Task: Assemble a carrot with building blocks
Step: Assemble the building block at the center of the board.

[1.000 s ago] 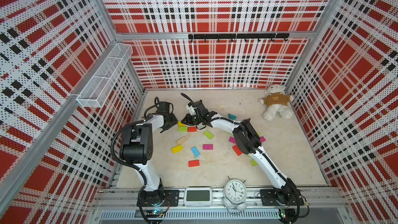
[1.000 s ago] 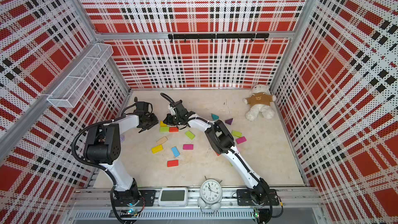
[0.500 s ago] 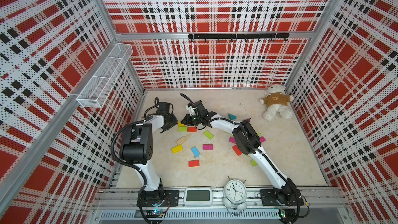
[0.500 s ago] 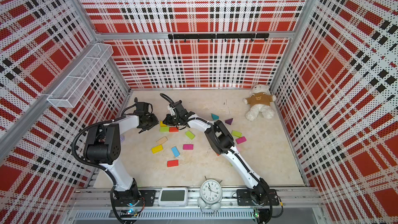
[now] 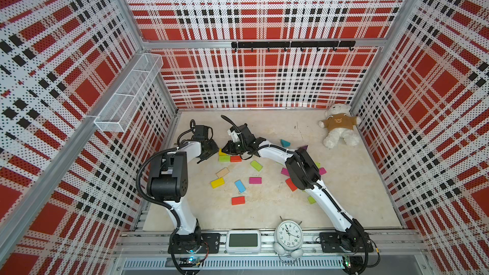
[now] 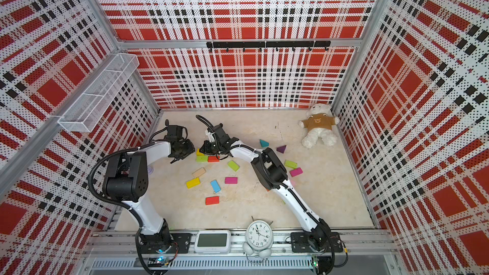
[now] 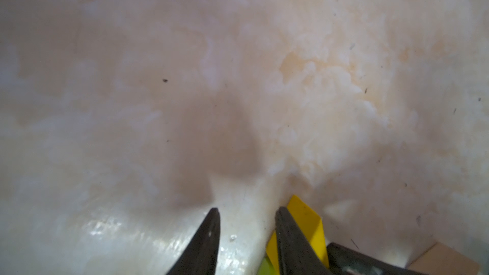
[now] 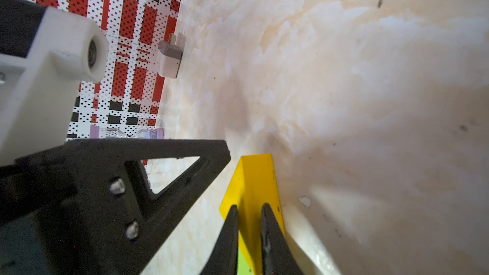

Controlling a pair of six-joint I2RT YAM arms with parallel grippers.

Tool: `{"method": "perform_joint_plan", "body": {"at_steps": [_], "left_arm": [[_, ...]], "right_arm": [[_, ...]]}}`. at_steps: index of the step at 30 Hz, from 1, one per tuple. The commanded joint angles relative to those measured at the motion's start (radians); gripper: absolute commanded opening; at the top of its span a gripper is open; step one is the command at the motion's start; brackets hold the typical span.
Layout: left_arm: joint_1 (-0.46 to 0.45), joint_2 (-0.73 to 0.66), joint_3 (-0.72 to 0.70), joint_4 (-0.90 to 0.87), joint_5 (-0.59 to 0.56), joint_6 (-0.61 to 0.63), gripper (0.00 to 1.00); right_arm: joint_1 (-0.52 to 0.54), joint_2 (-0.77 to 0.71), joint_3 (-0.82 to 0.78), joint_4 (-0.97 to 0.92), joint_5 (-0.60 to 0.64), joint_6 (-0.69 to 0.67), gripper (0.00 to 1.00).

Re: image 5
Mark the magenta block middle right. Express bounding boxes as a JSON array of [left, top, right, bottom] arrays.
[[281, 168, 290, 176]]

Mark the blue rectangular block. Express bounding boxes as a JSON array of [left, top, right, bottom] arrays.
[[234, 180, 247, 194]]

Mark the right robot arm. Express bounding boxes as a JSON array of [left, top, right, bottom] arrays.
[[221, 115, 370, 253]]

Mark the white analog alarm clock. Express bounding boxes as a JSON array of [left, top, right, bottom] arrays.
[[273, 219, 304, 261]]

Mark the magenta block centre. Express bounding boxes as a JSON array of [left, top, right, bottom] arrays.
[[249, 177, 262, 185]]

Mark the yellow rectangular block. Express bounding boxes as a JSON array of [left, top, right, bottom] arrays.
[[211, 178, 225, 188]]

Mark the red block bottom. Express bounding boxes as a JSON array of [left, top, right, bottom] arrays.
[[231, 196, 246, 206]]

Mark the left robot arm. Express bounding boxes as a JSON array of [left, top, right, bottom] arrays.
[[136, 120, 220, 254]]

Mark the red block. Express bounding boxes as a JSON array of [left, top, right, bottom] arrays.
[[231, 196, 246, 206], [285, 178, 298, 192], [230, 155, 243, 163]]

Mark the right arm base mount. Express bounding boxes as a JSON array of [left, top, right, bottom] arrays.
[[319, 231, 365, 253]]

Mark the white digital display device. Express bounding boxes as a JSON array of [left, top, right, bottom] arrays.
[[225, 230, 261, 255]]

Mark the natural wood rectangular block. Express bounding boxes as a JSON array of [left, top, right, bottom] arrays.
[[216, 168, 229, 178]]

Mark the black hook rail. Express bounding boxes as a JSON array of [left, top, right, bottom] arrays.
[[231, 40, 357, 50]]

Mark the white teddy bear brown shirt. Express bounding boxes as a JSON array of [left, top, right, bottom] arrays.
[[318, 104, 362, 149]]

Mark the white wire mesh basket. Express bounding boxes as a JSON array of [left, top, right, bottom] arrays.
[[94, 53, 162, 133]]

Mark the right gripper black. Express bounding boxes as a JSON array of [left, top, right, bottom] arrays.
[[220, 141, 246, 156]]

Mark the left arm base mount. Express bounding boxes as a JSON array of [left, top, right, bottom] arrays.
[[168, 233, 221, 254]]

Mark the teal triangle block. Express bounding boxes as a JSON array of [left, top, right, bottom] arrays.
[[280, 139, 291, 148]]

